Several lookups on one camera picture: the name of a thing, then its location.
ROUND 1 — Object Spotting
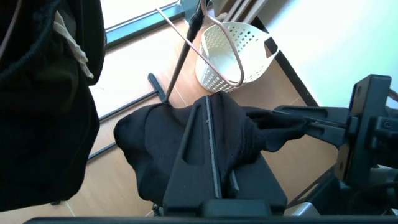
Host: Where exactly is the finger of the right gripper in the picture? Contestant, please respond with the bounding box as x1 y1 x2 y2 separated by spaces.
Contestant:
273 105 351 124
306 123 348 147

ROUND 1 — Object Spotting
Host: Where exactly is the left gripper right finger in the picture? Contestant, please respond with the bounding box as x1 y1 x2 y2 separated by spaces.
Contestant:
228 154 287 215

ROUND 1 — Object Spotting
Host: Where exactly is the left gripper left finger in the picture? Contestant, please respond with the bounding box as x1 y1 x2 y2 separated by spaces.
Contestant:
163 95 222 215

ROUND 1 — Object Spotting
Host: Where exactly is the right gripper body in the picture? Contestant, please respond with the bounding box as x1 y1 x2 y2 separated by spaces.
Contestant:
334 74 398 187

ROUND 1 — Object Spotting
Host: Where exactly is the black knitted garment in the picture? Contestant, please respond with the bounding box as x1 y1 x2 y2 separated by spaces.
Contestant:
0 0 106 212

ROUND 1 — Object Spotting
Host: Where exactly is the black clothes rack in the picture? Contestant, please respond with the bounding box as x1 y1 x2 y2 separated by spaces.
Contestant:
86 0 206 162

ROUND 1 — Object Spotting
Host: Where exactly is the white laundry basket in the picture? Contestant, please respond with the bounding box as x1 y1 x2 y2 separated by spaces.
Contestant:
195 21 280 93

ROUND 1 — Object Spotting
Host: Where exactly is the window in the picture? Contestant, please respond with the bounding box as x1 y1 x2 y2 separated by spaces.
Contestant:
101 0 200 50

